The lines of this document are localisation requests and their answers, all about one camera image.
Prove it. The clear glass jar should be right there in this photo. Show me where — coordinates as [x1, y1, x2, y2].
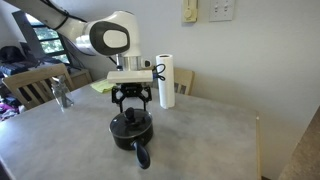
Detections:
[51, 75, 74, 111]

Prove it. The white paper towel roll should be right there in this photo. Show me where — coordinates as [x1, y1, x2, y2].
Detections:
[156, 54, 175, 109]

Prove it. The wooden chair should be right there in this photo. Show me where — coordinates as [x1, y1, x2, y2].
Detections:
[2, 64, 75, 110]
[174, 67, 195, 95]

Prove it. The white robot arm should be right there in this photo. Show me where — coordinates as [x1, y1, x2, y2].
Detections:
[4, 0, 153, 111]

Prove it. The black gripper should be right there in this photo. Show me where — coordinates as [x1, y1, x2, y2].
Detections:
[112, 83, 152, 113]

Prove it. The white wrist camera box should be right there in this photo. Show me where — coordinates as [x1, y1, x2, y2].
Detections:
[107, 70, 153, 83]

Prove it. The black saucepan with handle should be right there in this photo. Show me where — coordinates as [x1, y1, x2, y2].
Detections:
[109, 108, 153, 169]

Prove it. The beige wall thermostat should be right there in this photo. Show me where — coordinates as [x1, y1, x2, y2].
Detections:
[182, 0, 198, 23]

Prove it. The glass lid with black knob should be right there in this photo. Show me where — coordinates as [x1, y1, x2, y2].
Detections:
[109, 107, 152, 138]

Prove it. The yellow-green cleaning cloth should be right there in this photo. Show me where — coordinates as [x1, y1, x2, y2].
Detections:
[91, 79, 114, 93]

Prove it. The white light switch plate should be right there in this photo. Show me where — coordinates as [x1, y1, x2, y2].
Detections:
[209, 0, 235, 22]

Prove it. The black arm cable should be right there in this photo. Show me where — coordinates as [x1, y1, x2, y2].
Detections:
[39, 0, 118, 66]

